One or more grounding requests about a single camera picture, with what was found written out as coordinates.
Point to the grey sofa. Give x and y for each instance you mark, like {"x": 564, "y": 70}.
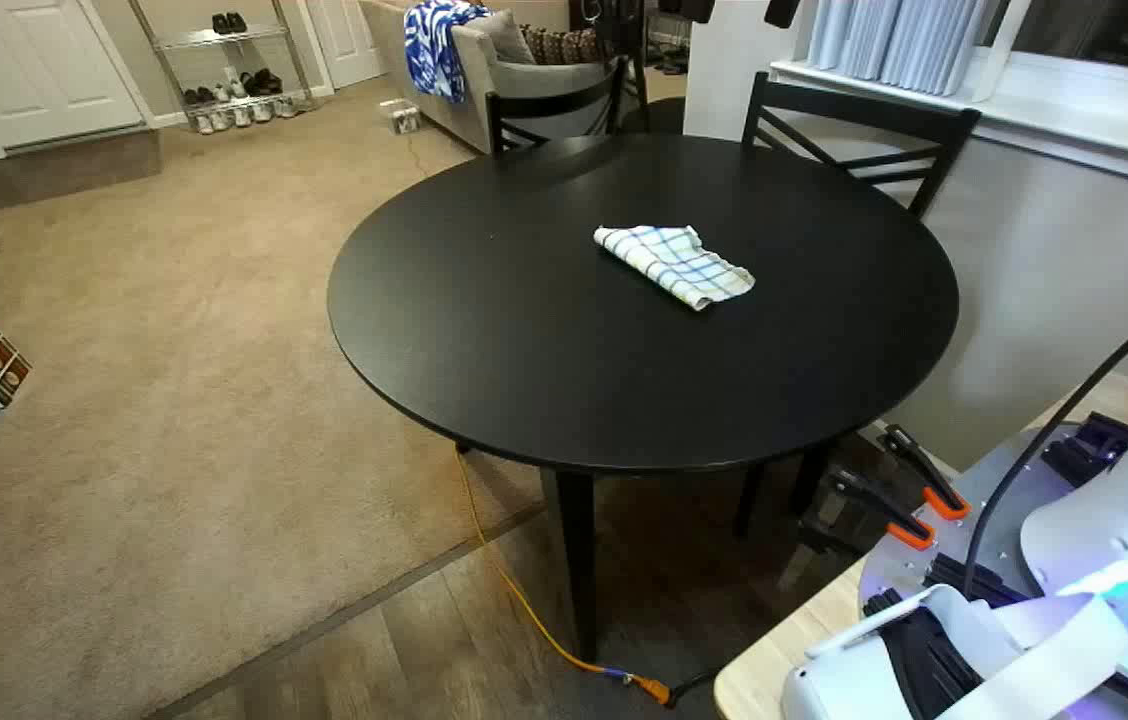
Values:
{"x": 517, "y": 51}

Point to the white window curtain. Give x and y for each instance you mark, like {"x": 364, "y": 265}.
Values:
{"x": 917, "y": 47}

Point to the black chair left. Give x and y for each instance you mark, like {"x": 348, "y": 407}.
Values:
{"x": 548, "y": 113}

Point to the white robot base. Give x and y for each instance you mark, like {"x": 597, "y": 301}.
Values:
{"x": 1045, "y": 537}

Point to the white door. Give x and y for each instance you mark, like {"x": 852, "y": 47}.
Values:
{"x": 53, "y": 75}

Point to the black chair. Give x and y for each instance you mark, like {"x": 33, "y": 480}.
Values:
{"x": 548, "y": 113}
{"x": 889, "y": 146}

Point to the shoe rack shelf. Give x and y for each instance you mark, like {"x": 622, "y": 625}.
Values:
{"x": 228, "y": 63}

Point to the white checkered towel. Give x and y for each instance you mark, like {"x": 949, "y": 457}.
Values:
{"x": 676, "y": 263}

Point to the orange black clamp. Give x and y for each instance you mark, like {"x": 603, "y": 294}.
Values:
{"x": 939, "y": 494}
{"x": 892, "y": 519}

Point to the black chair right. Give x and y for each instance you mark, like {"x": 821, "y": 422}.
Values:
{"x": 889, "y": 146}

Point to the orange black clamp lower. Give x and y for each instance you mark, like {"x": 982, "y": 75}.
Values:
{"x": 892, "y": 519}

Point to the white VR headset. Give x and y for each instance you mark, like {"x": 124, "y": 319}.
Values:
{"x": 949, "y": 657}

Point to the blue white blanket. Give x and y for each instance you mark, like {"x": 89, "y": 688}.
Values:
{"x": 428, "y": 51}

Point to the round black table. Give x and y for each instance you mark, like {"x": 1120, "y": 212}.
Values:
{"x": 483, "y": 311}

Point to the orange black clamp upper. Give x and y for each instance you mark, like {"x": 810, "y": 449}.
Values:
{"x": 939, "y": 494}

